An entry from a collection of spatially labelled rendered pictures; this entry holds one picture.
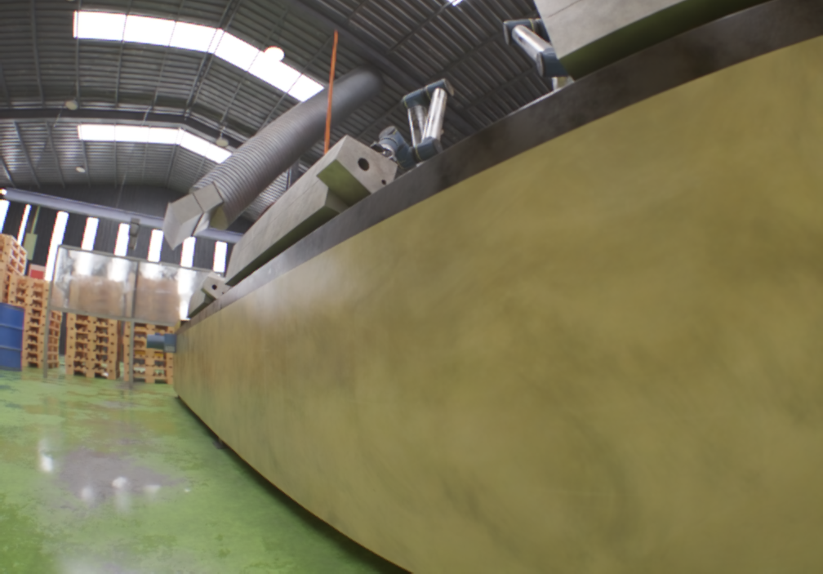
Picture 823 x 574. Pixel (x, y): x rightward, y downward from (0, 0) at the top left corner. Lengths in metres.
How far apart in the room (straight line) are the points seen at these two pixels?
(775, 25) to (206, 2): 11.74
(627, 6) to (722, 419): 0.48
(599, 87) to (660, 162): 0.12
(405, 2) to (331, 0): 2.03
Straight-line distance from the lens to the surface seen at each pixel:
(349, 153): 0.80
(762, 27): 0.49
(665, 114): 0.42
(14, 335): 5.87
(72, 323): 6.84
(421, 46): 10.99
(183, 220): 6.30
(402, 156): 2.04
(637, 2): 0.53
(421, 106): 2.64
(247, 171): 7.19
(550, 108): 0.47
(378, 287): 0.59
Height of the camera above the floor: 0.46
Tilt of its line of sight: 16 degrees up
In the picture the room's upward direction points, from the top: 3 degrees counter-clockwise
